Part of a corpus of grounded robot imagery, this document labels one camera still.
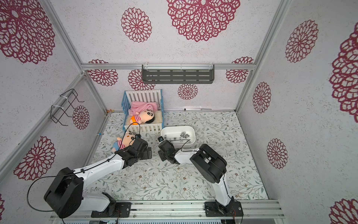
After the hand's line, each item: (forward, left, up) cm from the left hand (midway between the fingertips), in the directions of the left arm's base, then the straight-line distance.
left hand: (143, 151), depth 89 cm
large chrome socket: (+17, -27, -6) cm, 32 cm away
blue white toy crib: (+44, +2, +9) cm, 45 cm away
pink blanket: (+38, +9, +3) cm, 39 cm away
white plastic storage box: (+15, -25, -6) cm, 30 cm away
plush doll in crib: (+25, +1, +6) cm, 26 cm away
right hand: (+5, -14, -8) cm, 17 cm away
